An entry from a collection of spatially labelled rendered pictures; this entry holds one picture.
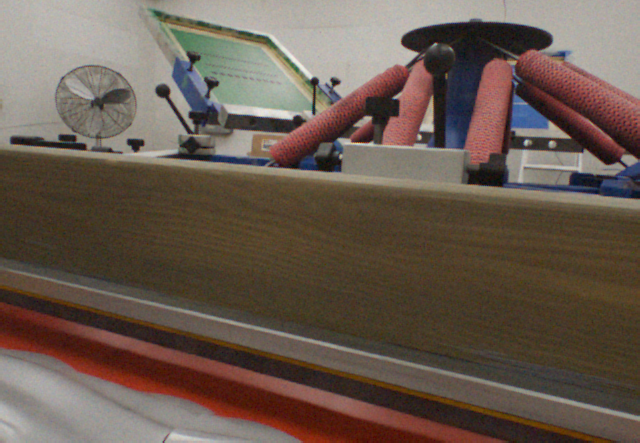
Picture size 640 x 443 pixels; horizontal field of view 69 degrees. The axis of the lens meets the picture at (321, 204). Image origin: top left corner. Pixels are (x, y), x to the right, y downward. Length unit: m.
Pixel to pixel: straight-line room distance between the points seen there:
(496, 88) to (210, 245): 0.64
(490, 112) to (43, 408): 0.65
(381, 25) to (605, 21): 1.80
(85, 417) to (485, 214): 0.17
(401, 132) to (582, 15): 3.84
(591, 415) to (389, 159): 0.34
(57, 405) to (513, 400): 0.18
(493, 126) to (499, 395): 0.56
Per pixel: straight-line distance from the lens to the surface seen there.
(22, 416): 0.23
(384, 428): 0.22
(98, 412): 0.22
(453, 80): 1.03
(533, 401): 0.18
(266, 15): 5.15
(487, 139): 0.68
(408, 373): 0.19
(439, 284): 0.19
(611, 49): 4.45
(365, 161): 0.49
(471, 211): 0.18
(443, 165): 0.47
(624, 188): 0.82
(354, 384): 0.22
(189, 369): 0.26
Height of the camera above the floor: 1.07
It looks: 7 degrees down
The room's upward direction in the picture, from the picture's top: 4 degrees clockwise
